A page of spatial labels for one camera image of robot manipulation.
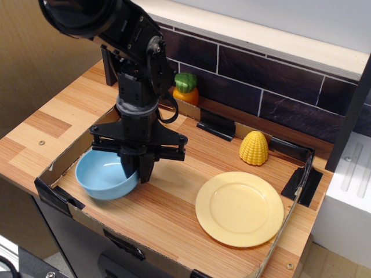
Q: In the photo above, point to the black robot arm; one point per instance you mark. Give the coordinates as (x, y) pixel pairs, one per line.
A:
(134, 55)

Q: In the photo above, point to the light blue bowl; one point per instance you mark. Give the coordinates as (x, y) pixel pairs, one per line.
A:
(102, 176)

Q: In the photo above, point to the cardboard tray border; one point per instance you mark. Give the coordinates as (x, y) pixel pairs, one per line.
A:
(159, 217)

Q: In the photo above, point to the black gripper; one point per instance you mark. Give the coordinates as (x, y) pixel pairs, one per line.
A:
(140, 132)

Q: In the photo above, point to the yellow toy corn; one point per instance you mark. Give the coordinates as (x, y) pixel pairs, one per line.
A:
(254, 149)

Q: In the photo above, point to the orange toy carrot green top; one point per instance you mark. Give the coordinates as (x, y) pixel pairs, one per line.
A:
(186, 88)

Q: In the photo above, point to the black post right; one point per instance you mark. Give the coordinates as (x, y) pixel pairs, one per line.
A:
(351, 117)

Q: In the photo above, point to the yellow plate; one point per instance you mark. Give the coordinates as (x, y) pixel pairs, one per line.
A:
(239, 209)

